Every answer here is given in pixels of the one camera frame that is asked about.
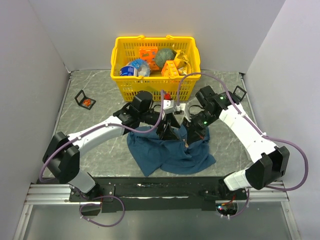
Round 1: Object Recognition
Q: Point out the blue t-shirt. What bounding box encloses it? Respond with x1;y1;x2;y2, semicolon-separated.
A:
126;126;216;177

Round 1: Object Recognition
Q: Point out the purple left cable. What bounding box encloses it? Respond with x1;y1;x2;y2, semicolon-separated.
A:
39;89;171;228

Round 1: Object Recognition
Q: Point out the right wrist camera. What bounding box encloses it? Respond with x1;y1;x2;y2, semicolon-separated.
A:
174;103;190;122

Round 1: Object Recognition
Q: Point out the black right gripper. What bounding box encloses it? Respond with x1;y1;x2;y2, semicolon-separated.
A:
183;109;218;145

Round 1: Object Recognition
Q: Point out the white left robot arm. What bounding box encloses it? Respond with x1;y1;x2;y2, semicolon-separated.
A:
39;91;183;201

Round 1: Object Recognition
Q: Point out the yellow plastic basket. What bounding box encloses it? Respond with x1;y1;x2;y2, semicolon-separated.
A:
110;35;201;102

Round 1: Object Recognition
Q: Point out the black right stand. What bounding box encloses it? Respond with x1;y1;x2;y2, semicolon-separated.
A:
232;85;247;104

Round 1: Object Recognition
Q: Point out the black stand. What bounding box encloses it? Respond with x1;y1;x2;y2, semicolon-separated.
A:
232;85;247;104
74;89;96;110

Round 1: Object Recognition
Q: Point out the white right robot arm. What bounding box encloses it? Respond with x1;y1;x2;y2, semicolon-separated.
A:
179;86;290;200

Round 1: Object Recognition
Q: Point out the orange cracker box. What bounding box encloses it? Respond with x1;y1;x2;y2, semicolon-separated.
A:
161;60;180;77

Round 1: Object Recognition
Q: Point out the yellow snack bag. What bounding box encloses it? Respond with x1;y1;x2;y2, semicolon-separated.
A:
173;49;192;76

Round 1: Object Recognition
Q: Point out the green avocado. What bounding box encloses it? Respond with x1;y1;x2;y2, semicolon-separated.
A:
155;48;176;69

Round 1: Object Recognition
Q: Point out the orange leaf brooch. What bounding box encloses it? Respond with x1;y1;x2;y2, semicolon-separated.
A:
83;98;91;107

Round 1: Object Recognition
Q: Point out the orange snack box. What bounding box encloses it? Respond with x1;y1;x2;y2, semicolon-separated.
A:
139;47;160;71

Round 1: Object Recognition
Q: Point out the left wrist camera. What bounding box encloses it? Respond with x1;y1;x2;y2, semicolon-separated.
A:
162;93;176;119

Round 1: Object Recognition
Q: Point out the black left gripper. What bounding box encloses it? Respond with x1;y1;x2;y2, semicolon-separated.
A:
139;110;180;142

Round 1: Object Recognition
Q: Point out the black left stand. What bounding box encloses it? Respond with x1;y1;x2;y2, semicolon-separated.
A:
74;89;96;110

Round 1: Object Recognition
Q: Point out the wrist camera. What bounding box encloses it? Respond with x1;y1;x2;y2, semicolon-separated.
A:
174;103;190;122
162;93;176;119

